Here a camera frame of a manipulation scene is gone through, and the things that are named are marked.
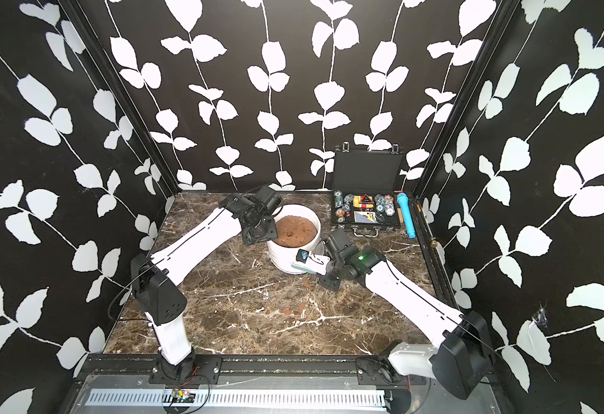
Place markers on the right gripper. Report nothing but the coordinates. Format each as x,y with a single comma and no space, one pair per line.
327,283

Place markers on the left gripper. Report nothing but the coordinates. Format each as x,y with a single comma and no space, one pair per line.
273,234

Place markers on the teal scrub brush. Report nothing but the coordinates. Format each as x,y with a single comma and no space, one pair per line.
302,269

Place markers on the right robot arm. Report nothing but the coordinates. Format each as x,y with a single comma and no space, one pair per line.
460,352

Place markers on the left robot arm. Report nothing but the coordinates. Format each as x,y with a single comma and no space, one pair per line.
155,279

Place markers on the brown mud in pot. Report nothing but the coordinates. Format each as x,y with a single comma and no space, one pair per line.
295,232

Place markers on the playing card deck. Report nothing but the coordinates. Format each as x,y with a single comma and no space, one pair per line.
365,217

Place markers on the black open case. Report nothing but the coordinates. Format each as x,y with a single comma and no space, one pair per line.
365,180

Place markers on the small circuit board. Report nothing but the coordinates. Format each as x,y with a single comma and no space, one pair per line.
182,397

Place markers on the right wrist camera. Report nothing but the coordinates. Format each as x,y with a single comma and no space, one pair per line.
320,263

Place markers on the black mounting rail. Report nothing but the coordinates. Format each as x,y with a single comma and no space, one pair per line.
367,369

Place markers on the white slotted cable duct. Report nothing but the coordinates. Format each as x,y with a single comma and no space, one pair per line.
295,399

